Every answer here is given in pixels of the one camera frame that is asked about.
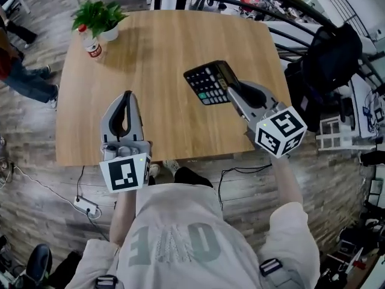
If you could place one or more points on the black office chair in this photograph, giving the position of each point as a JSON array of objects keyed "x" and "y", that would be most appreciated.
[{"x": 328, "y": 68}]

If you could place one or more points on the person's black trousers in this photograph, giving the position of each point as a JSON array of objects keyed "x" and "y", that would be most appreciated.
[{"x": 192, "y": 178}]

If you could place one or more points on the person's left white shoe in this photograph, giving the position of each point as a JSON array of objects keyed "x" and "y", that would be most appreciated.
[{"x": 154, "y": 170}]

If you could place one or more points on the person's right forearm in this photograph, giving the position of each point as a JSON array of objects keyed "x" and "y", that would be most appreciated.
[{"x": 287, "y": 182}]

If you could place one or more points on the person's grey printed t-shirt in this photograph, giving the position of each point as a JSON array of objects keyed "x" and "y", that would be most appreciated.
[{"x": 186, "y": 236}]

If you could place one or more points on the clear water bottle red cap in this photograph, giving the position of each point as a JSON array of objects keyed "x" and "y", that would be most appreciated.
[{"x": 91, "y": 47}]

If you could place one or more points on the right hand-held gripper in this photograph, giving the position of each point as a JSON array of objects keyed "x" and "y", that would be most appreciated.
[{"x": 279, "y": 131}]

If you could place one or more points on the person's right white shoe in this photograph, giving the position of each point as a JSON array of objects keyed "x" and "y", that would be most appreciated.
[{"x": 171, "y": 167}]

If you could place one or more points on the green potted plant white pot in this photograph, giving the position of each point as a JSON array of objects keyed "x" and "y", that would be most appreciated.
[{"x": 99, "y": 17}]

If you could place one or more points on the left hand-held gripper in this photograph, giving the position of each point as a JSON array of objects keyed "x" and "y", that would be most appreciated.
[{"x": 124, "y": 173}]

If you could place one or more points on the black calculator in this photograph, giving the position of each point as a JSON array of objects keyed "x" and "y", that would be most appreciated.
[{"x": 207, "y": 81}]

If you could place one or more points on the large white power strip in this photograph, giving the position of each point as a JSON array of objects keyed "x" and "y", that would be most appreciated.
[{"x": 86, "y": 205}]

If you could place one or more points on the person's left forearm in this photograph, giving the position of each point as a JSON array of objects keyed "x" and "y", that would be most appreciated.
[{"x": 123, "y": 218}]

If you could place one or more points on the person's white shoe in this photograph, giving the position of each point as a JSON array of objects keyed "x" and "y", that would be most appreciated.
[
  {"x": 171, "y": 167},
  {"x": 154, "y": 170}
]

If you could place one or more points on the white stool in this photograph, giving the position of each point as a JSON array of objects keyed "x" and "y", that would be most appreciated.
[{"x": 337, "y": 132}]

